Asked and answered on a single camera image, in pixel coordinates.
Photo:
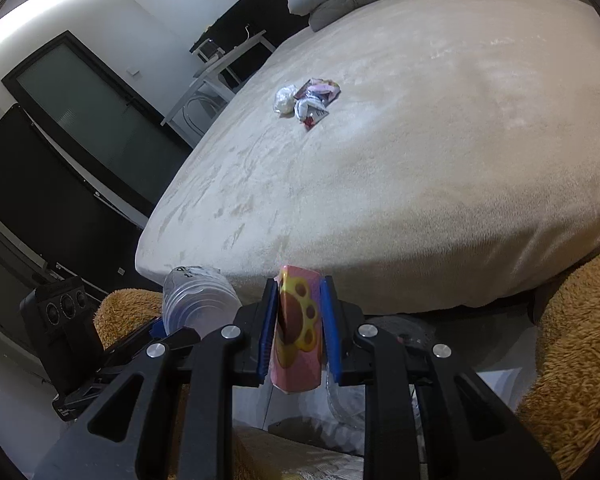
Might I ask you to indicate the pink paw print packet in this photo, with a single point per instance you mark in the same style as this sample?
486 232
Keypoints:
297 340

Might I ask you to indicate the person's brown plush pants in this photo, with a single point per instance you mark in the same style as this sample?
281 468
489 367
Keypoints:
580 350

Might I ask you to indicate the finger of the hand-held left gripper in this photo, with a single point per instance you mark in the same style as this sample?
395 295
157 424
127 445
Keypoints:
155 327
127 355

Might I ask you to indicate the white plastic bag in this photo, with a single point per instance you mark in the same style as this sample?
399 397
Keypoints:
285 100

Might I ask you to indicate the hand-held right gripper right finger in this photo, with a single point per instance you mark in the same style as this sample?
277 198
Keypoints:
330 330

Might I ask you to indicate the purple pink snack wrapper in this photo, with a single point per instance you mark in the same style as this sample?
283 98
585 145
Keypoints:
320 90

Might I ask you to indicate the black cabinet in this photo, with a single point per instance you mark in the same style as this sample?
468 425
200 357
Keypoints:
55 200

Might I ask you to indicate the black framed glass door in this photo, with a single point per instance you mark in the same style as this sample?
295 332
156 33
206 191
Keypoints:
95 105

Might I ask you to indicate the chair with grey cushion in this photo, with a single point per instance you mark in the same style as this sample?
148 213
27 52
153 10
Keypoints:
200 107

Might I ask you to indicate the white desk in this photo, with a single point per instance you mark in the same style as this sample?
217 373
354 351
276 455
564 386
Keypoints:
215 67

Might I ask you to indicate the black headboard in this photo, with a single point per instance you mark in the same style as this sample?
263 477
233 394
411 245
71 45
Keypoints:
260 5

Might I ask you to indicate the grey pillow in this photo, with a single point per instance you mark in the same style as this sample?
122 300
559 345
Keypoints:
352 7

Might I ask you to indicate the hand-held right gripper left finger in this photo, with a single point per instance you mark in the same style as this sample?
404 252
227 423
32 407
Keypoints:
266 330

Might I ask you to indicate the beige bed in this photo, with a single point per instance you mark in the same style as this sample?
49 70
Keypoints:
405 160

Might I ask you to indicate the red packet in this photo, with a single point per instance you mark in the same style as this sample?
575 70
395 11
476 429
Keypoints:
308 123

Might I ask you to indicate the white desktop appliance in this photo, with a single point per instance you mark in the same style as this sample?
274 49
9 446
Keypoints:
210 50

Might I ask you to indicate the clear plastic bag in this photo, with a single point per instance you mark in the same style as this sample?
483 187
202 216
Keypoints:
195 300

